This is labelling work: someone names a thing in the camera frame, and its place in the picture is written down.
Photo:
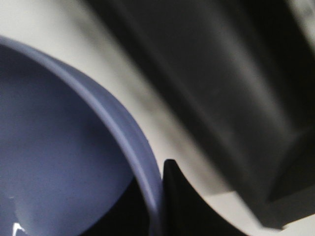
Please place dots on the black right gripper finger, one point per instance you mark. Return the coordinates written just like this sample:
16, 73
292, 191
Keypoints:
187, 213

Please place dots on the light blue bowl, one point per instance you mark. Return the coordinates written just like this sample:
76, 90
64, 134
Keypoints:
73, 161

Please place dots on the black glass gas stove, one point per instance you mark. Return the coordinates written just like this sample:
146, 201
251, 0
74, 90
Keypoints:
240, 75

